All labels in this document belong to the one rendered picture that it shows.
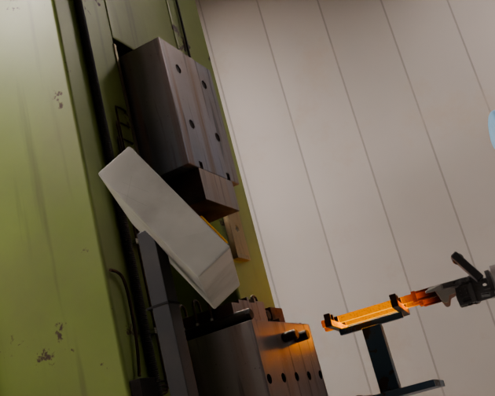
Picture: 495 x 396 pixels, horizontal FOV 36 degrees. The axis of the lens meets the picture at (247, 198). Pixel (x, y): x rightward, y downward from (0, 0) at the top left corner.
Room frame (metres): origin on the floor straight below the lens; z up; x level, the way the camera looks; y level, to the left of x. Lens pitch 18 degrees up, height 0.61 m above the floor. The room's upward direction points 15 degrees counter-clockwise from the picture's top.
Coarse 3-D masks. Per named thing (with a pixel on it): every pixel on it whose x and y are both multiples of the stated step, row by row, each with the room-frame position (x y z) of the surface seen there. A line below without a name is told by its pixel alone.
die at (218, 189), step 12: (180, 180) 1.96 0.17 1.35; (192, 180) 1.95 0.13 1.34; (204, 180) 1.95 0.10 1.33; (216, 180) 2.02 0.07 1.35; (228, 180) 2.10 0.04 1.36; (180, 192) 1.97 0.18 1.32; (192, 192) 1.95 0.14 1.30; (204, 192) 1.94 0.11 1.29; (216, 192) 2.00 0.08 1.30; (228, 192) 2.08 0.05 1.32; (192, 204) 1.96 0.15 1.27; (204, 204) 1.98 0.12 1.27; (216, 204) 2.01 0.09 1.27; (228, 204) 2.06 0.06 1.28; (204, 216) 2.09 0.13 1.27; (216, 216) 2.12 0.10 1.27
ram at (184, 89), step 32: (128, 64) 1.94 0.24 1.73; (160, 64) 1.90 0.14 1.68; (192, 64) 2.06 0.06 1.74; (128, 96) 1.95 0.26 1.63; (160, 96) 1.91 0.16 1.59; (192, 96) 2.01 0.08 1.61; (160, 128) 1.91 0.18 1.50; (192, 128) 1.96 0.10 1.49; (224, 128) 2.16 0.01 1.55; (160, 160) 1.92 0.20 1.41; (192, 160) 1.92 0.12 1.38; (224, 160) 2.10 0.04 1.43
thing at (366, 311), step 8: (424, 288) 2.39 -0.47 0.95; (408, 296) 2.41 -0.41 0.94; (416, 296) 2.41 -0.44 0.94; (424, 296) 2.40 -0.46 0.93; (432, 296) 2.40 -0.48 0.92; (376, 304) 2.43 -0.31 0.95; (384, 304) 2.43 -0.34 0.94; (352, 312) 2.45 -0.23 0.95; (360, 312) 2.45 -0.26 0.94; (368, 312) 2.44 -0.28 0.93; (376, 312) 2.45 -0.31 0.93; (344, 320) 2.46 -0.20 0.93
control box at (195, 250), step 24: (120, 168) 1.31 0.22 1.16; (144, 168) 1.31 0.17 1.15; (120, 192) 1.31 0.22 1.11; (144, 192) 1.31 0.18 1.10; (168, 192) 1.31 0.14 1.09; (144, 216) 1.31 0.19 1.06; (168, 216) 1.31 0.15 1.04; (192, 216) 1.31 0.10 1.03; (168, 240) 1.31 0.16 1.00; (192, 240) 1.31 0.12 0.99; (216, 240) 1.32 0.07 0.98; (192, 264) 1.31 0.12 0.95; (216, 264) 1.33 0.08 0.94; (216, 288) 1.50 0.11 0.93
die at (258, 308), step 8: (224, 304) 2.00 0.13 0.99; (232, 304) 1.94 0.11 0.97; (240, 304) 1.99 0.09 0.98; (248, 304) 2.03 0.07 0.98; (256, 304) 2.08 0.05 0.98; (208, 312) 1.97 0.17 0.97; (216, 312) 1.96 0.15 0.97; (224, 312) 1.95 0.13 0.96; (232, 312) 1.94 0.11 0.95; (256, 312) 2.06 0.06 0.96; (264, 312) 2.11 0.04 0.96; (184, 320) 2.00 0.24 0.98; (192, 320) 1.98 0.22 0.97; (200, 320) 1.98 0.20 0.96; (208, 320) 1.97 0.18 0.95; (264, 320) 2.10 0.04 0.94
